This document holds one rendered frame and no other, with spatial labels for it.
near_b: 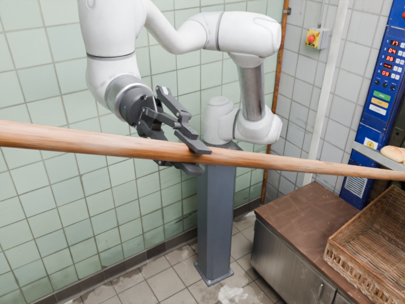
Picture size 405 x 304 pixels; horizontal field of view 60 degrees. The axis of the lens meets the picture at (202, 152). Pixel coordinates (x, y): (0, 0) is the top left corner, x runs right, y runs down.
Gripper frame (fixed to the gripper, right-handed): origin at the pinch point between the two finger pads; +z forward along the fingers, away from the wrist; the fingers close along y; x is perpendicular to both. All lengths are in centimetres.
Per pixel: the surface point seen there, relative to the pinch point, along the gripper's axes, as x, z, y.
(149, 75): -60, -121, 13
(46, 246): -31, -120, 120
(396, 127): -151, -35, -10
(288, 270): -135, -39, 83
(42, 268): -32, -119, 137
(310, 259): -125, -28, 65
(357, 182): -165, -44, 28
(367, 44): -137, -62, -41
